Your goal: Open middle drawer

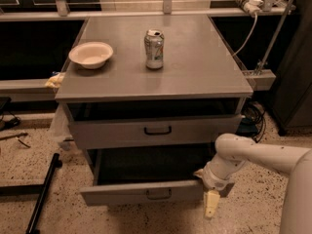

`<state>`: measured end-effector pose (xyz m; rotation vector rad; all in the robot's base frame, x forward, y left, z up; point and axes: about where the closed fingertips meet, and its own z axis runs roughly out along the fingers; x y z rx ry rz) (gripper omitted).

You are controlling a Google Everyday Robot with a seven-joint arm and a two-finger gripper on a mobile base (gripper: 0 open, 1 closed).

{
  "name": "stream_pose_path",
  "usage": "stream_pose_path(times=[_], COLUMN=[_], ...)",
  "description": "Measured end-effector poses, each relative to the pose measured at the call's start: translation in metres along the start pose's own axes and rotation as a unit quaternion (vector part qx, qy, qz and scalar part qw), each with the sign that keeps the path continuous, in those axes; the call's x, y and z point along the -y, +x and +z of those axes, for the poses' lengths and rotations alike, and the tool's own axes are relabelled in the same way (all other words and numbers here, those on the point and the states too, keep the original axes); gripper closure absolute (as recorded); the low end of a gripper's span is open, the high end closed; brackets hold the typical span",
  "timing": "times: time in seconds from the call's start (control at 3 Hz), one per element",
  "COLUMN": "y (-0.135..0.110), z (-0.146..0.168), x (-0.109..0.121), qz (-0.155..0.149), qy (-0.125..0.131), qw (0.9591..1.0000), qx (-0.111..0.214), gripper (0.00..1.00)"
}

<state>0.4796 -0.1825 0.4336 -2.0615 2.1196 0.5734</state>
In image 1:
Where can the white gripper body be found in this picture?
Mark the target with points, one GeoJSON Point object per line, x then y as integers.
{"type": "Point", "coordinates": [214, 180]}

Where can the grey drawer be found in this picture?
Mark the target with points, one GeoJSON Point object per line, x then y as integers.
{"type": "Point", "coordinates": [150, 132]}
{"type": "Point", "coordinates": [146, 174]}

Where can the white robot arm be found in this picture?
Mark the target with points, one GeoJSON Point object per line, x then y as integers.
{"type": "Point", "coordinates": [232, 152]}

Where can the grey top drawer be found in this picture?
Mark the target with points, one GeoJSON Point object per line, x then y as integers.
{"type": "Point", "coordinates": [150, 132]}

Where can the silver soda can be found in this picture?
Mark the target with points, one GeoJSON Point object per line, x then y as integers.
{"type": "Point", "coordinates": [154, 45]}

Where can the black metal stand leg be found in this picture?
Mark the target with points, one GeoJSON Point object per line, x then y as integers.
{"type": "Point", "coordinates": [32, 225]}

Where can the clear plastic bag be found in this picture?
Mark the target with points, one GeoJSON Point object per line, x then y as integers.
{"type": "Point", "coordinates": [59, 130]}

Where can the white bowl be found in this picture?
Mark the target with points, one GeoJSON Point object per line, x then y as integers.
{"type": "Point", "coordinates": [91, 55]}

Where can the yellow cloth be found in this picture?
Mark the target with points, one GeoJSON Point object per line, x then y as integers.
{"type": "Point", "coordinates": [55, 81]}

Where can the white power strip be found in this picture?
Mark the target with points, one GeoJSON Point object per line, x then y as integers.
{"type": "Point", "coordinates": [251, 7]}

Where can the grey metal rail frame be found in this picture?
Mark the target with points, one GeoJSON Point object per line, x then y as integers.
{"type": "Point", "coordinates": [29, 88]}

